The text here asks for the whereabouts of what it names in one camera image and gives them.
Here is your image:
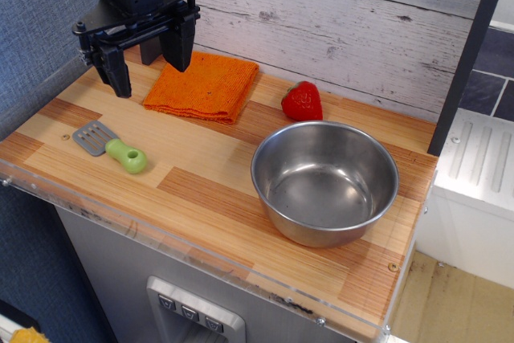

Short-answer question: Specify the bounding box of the grey toy kitchen cabinet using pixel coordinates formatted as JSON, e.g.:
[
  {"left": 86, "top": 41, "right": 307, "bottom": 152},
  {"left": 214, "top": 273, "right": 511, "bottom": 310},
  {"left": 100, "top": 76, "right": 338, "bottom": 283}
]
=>
[{"left": 57, "top": 209, "right": 349, "bottom": 342}]

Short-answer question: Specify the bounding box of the green handled grey spatula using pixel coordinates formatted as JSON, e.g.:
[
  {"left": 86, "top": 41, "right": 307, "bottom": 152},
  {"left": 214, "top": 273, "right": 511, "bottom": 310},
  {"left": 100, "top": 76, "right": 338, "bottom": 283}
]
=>
[{"left": 72, "top": 120, "right": 148, "bottom": 174}]

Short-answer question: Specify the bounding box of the yellow object bottom corner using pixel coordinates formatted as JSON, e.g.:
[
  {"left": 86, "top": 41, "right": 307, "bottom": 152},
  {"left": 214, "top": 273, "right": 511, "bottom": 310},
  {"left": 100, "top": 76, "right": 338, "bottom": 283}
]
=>
[{"left": 10, "top": 328, "right": 50, "bottom": 343}]

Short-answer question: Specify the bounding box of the white ribbed appliance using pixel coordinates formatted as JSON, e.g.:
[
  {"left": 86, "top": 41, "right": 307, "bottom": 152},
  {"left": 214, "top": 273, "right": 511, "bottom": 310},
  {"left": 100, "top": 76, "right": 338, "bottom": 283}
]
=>
[{"left": 415, "top": 109, "right": 513, "bottom": 288}]

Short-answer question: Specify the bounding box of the dark grey left post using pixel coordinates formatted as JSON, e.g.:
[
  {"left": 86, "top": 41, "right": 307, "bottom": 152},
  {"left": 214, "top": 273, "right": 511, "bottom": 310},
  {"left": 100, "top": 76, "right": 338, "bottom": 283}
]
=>
[{"left": 140, "top": 36, "right": 162, "bottom": 66}]

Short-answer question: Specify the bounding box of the clear acrylic edge guard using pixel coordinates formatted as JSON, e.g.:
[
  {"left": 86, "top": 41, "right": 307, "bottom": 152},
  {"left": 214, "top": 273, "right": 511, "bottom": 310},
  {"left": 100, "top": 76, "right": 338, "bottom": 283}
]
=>
[{"left": 1, "top": 147, "right": 437, "bottom": 342}]

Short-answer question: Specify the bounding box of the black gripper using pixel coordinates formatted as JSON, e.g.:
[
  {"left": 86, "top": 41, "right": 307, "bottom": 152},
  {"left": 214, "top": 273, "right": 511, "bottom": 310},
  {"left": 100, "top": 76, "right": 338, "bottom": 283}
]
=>
[{"left": 73, "top": 0, "right": 199, "bottom": 98}]

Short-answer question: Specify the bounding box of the red toy strawberry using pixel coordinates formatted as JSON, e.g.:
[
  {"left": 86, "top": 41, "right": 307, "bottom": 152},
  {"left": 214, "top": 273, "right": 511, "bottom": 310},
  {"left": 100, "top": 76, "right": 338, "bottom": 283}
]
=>
[{"left": 281, "top": 81, "right": 324, "bottom": 121}]

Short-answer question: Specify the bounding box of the stainless steel bowl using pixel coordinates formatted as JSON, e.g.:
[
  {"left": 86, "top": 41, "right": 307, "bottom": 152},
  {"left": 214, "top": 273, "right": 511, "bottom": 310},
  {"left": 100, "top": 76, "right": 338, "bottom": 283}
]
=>
[{"left": 251, "top": 120, "right": 399, "bottom": 248}]

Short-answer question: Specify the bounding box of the orange folded cloth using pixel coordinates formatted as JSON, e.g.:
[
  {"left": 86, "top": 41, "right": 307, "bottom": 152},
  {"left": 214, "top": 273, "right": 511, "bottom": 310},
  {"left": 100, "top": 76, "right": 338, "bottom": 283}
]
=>
[{"left": 143, "top": 51, "right": 259, "bottom": 125}]

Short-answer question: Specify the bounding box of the dark grey post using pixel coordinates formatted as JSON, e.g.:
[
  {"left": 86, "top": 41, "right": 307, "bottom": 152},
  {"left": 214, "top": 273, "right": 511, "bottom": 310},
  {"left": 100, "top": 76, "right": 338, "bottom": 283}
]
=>
[
  {"left": 140, "top": 36, "right": 162, "bottom": 66},
  {"left": 427, "top": 0, "right": 499, "bottom": 157}
]

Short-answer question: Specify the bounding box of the dark grey right post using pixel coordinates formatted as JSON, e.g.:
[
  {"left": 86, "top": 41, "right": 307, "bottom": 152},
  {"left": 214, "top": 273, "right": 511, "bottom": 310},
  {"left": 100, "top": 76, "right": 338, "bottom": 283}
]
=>
[{"left": 427, "top": 0, "right": 499, "bottom": 157}]

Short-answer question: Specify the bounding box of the silver button panel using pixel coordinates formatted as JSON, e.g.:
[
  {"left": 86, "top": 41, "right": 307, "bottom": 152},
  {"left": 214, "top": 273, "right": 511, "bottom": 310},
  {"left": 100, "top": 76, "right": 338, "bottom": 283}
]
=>
[{"left": 146, "top": 276, "right": 247, "bottom": 342}]

